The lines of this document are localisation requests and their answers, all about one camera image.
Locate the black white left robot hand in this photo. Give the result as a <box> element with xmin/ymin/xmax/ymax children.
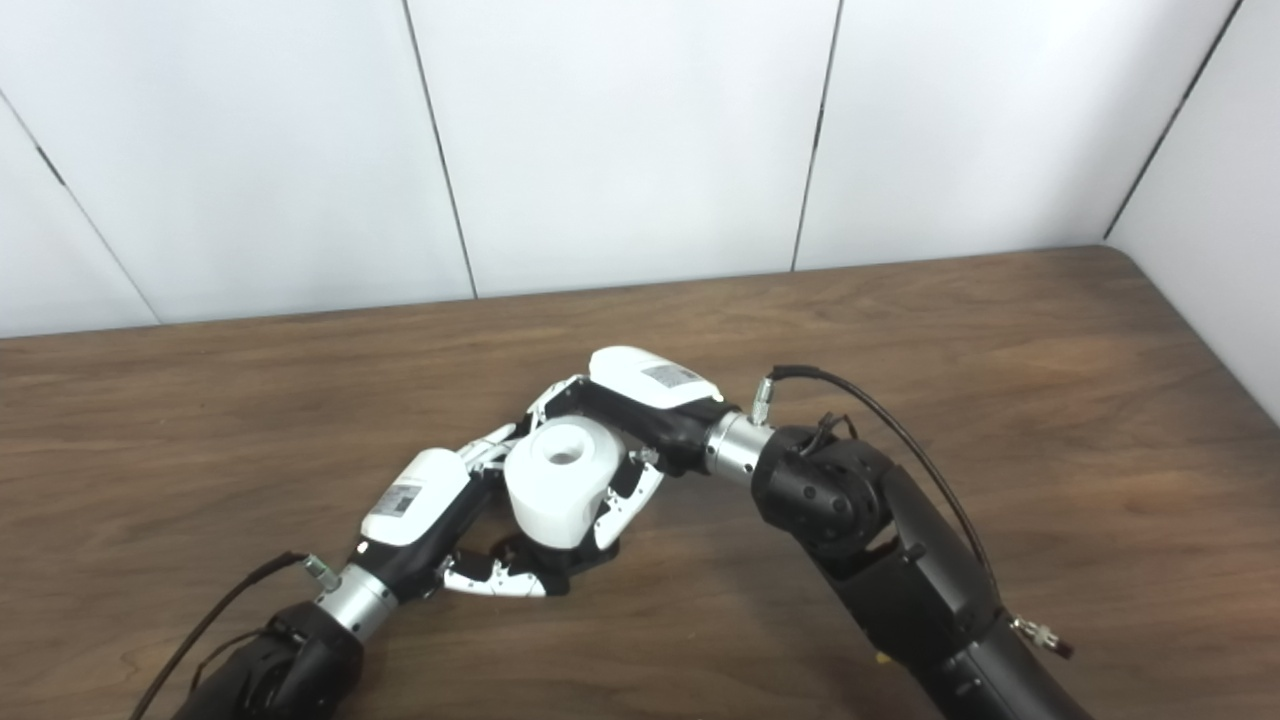
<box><xmin>345</xmin><ymin>420</ymin><xmax>561</xmax><ymax>601</ymax></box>

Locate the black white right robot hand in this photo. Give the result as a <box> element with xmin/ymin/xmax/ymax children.
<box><xmin>520</xmin><ymin>346</ymin><xmax>751</xmax><ymax>551</ymax></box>

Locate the round white piece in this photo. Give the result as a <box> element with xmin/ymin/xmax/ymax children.
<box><xmin>503</xmin><ymin>415</ymin><xmax>629</xmax><ymax>551</ymax></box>

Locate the black flanged holder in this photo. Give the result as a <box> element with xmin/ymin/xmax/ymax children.
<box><xmin>490</xmin><ymin>535</ymin><xmax>619</xmax><ymax>598</ymax></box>

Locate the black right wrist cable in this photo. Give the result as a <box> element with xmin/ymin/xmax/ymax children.
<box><xmin>750</xmin><ymin>364</ymin><xmax>1076</xmax><ymax>661</ymax></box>

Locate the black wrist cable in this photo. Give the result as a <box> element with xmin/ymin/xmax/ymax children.
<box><xmin>750</xmin><ymin>364</ymin><xmax>1076</xmax><ymax>661</ymax></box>
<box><xmin>128</xmin><ymin>550</ymin><xmax>341</xmax><ymax>720</ymax></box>

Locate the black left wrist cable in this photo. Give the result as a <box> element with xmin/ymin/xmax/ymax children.
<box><xmin>128</xmin><ymin>550</ymin><xmax>341</xmax><ymax>720</ymax></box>

